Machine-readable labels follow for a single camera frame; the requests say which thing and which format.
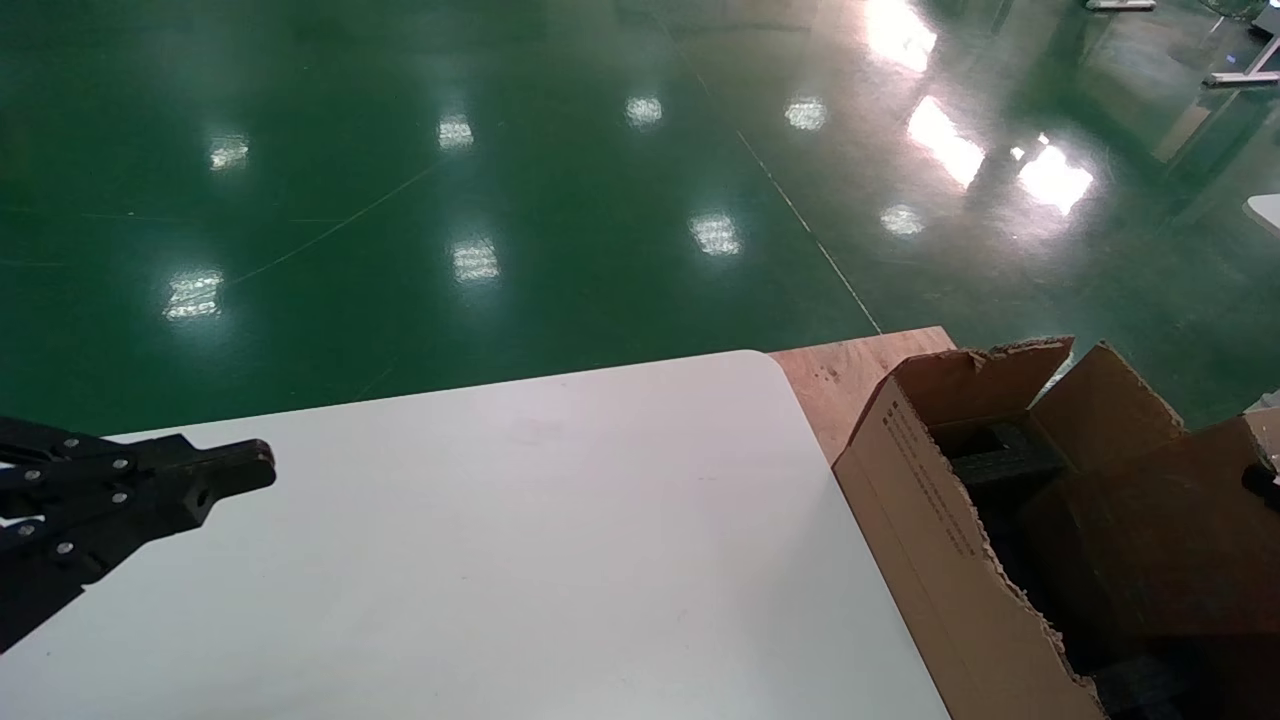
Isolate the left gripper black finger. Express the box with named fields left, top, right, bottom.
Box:
left=0, top=472, right=273, bottom=651
left=0, top=418, right=276, bottom=491

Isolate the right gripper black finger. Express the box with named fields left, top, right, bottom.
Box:
left=1243, top=463, right=1280, bottom=513

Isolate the big torn cardboard box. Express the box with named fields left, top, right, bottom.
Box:
left=832, top=336, right=1280, bottom=720

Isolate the black foam block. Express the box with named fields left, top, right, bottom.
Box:
left=1095, top=650, right=1216, bottom=720
left=950, top=425, right=1066, bottom=491

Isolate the grey table leg with foot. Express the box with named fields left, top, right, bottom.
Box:
left=1203, top=30, right=1280, bottom=89

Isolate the plywood board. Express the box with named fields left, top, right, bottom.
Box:
left=768, top=326, right=958, bottom=466

